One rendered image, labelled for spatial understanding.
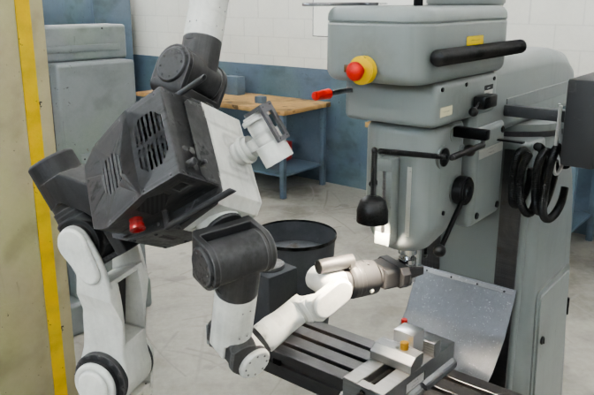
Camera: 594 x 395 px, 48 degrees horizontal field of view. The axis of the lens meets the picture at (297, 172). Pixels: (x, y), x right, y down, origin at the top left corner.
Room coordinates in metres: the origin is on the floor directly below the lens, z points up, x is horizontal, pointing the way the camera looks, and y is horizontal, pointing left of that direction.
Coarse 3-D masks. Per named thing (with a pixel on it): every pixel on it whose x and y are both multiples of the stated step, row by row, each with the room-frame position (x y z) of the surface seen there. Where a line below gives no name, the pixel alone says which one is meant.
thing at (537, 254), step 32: (512, 128) 1.86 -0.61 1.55; (544, 128) 1.87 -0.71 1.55; (480, 224) 1.86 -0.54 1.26; (512, 224) 1.79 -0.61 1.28; (544, 224) 1.84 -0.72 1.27; (448, 256) 1.92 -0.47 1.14; (480, 256) 1.85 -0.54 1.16; (512, 256) 1.79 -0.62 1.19; (544, 256) 1.86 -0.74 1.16; (512, 288) 1.78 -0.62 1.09; (544, 288) 1.86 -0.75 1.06; (512, 320) 1.78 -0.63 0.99; (544, 320) 1.85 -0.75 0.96; (512, 352) 1.78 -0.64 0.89; (544, 352) 1.87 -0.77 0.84; (512, 384) 1.78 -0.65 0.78; (544, 384) 1.88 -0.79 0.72
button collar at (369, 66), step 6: (354, 60) 1.41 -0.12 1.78; (360, 60) 1.40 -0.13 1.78; (366, 60) 1.39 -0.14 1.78; (372, 60) 1.40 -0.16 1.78; (366, 66) 1.39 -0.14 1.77; (372, 66) 1.39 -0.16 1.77; (366, 72) 1.39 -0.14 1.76; (372, 72) 1.38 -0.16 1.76; (366, 78) 1.39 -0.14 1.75; (372, 78) 1.39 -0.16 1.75; (360, 84) 1.40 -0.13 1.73
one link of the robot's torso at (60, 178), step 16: (48, 160) 1.48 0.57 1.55; (64, 160) 1.50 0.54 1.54; (32, 176) 1.49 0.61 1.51; (48, 176) 1.48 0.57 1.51; (64, 176) 1.45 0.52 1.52; (80, 176) 1.46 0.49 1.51; (48, 192) 1.47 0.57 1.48; (64, 192) 1.45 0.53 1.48; (80, 192) 1.43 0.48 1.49; (64, 208) 1.46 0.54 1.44; (80, 208) 1.43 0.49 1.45; (112, 240) 1.41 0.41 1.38; (112, 256) 1.45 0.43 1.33
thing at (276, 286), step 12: (276, 264) 1.87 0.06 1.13; (288, 264) 1.90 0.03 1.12; (264, 276) 1.82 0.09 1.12; (276, 276) 1.82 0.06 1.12; (288, 276) 1.86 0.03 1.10; (264, 288) 1.81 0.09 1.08; (276, 288) 1.82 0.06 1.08; (288, 288) 1.86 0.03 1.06; (264, 300) 1.81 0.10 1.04; (276, 300) 1.82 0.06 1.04; (264, 312) 1.81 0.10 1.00
